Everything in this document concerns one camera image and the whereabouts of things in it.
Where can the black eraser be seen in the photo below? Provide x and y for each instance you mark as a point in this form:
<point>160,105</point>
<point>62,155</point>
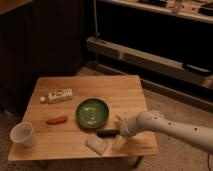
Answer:
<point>107,133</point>

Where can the orange carrot toy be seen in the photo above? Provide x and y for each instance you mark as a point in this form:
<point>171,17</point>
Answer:
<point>58,120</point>

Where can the wooden table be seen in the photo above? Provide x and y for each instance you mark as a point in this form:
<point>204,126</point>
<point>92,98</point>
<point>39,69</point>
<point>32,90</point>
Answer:
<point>123,94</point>

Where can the green plate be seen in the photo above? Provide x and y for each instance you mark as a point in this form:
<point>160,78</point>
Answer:
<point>92,113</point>

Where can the white plastic cup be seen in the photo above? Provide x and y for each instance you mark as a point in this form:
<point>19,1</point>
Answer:
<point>23,133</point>

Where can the white upper shelf board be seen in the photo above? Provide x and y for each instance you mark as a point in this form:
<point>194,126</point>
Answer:
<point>187,9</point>

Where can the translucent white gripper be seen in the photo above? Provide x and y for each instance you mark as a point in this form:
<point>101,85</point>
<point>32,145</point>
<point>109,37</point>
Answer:
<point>120,140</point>

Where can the grey metal shelf rail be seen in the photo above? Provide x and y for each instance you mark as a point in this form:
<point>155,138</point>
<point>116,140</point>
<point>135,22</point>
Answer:
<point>148,61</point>

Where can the dark wooden cabinet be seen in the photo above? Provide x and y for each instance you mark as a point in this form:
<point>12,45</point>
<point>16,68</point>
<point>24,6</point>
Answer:
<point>42,38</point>

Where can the vertical metal pole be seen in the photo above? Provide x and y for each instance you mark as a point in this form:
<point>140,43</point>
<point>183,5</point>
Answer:
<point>95,20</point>

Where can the white lying bottle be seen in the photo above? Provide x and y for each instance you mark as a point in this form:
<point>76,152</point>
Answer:
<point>57,96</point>

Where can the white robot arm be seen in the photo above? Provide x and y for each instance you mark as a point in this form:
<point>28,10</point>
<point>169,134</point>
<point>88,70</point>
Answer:
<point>197,136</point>

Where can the white sponge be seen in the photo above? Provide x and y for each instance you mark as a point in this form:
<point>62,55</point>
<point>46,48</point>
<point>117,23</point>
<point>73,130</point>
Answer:
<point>96,143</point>

